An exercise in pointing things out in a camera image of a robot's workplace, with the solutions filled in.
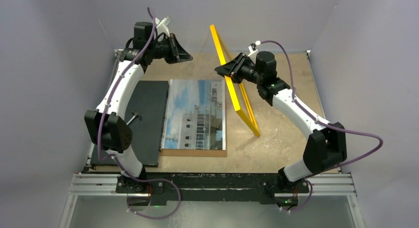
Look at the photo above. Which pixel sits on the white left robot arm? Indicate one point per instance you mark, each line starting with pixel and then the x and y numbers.
pixel 106 126

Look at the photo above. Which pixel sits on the building and sky photo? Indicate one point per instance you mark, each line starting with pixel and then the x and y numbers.
pixel 195 115

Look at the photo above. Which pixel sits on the black flat box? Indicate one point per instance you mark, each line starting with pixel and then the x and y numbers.
pixel 149 99

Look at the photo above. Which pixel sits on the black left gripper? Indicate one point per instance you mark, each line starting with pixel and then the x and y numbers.
pixel 178 53

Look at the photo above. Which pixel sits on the yellow wooden picture frame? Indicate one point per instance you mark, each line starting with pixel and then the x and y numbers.
pixel 246 115

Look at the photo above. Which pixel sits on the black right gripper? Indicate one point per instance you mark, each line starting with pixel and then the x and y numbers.
pixel 234 68

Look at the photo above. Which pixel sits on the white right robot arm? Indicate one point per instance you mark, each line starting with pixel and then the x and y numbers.
pixel 325 142

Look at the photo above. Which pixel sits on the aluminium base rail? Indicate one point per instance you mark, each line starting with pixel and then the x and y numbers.
pixel 223 187

